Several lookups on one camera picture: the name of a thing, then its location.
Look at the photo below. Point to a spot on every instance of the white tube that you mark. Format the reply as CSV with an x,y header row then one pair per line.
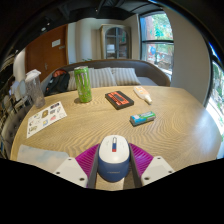
x,y
142,94

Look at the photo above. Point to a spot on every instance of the clear shaker bottle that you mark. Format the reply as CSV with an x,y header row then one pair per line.
x,y
35,89

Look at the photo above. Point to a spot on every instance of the large striped pillow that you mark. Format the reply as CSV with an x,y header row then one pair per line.
x,y
101,78

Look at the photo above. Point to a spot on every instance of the brown curved sofa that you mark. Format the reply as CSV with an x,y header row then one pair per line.
x,y
150,71

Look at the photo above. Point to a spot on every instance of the black box with red print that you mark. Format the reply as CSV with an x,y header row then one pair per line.
x,y
119,99

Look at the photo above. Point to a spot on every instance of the glass door cabinet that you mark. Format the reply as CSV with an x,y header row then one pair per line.
x,y
116,42

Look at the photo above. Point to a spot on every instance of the green drink can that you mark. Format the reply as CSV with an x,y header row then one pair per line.
x,y
83,85

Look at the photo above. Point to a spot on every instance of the group of white chairs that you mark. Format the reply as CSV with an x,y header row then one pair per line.
x,y
11,103

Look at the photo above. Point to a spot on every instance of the white sticker sheet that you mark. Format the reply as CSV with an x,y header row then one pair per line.
x,y
46,118

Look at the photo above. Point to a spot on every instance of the black backpack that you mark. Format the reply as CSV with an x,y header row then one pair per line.
x,y
58,83

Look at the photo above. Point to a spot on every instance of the person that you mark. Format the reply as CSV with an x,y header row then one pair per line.
x,y
14,87

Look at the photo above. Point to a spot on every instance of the grey tufted armchair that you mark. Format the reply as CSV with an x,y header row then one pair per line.
x,y
11,130

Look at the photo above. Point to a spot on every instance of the small striped pillow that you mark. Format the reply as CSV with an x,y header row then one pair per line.
x,y
126,76

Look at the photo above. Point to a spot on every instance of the brown wooden door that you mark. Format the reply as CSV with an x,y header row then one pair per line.
x,y
43,58

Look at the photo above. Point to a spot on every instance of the small teal pack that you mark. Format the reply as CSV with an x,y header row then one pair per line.
x,y
142,118

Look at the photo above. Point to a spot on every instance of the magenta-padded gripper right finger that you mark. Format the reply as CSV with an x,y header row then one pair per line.
x,y
156,168

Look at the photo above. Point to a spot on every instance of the white door sign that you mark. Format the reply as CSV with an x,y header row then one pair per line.
x,y
56,43

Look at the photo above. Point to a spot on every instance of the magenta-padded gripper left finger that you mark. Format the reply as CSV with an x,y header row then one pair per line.
x,y
70,170

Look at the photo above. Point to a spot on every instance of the white and blue computer mouse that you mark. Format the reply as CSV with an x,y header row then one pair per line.
x,y
113,160

